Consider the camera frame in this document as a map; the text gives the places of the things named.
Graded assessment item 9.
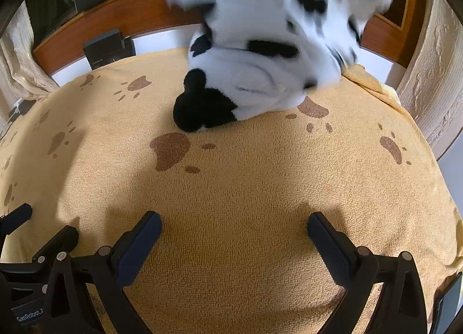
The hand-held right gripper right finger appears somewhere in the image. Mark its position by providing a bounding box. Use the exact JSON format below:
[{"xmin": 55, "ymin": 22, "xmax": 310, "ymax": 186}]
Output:
[{"xmin": 307, "ymin": 212, "xmax": 429, "ymax": 334}]

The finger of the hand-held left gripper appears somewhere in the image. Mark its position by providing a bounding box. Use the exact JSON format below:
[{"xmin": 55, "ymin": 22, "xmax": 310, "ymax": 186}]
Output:
[
  {"xmin": 0, "ymin": 203, "xmax": 33, "ymax": 236},
  {"xmin": 32, "ymin": 225, "xmax": 79, "ymax": 266}
]

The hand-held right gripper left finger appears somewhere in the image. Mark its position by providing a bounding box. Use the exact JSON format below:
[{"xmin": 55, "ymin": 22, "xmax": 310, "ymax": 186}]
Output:
[{"xmin": 43, "ymin": 211, "xmax": 162, "ymax": 334}]

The cow print fleece garment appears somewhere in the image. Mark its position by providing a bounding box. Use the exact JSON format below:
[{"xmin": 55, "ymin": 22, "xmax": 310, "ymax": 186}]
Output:
[{"xmin": 150, "ymin": 0, "xmax": 396, "ymax": 134}]

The white charger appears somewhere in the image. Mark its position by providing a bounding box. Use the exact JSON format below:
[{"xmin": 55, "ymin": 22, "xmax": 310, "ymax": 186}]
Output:
[{"xmin": 8, "ymin": 99, "xmax": 37, "ymax": 121}]

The yellow paw print blanket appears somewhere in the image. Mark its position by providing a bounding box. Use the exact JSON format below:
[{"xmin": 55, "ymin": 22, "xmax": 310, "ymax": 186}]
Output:
[{"xmin": 0, "ymin": 48, "xmax": 463, "ymax": 334}]

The black phone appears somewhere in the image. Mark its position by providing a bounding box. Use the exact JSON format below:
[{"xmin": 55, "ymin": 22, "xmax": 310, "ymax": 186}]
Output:
[{"xmin": 432, "ymin": 272, "xmax": 463, "ymax": 334}]

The black flat box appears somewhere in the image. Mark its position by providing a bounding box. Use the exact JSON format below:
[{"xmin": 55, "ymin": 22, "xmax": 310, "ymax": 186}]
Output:
[{"xmin": 83, "ymin": 29, "xmax": 136, "ymax": 70}]

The beige patterned curtain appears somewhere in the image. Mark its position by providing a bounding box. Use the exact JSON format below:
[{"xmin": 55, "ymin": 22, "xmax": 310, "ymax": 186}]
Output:
[{"xmin": 396, "ymin": 0, "xmax": 463, "ymax": 159}]

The wooden framed panel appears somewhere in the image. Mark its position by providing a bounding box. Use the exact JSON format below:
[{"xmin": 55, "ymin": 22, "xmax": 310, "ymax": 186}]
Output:
[{"xmin": 362, "ymin": 0, "xmax": 422, "ymax": 63}]

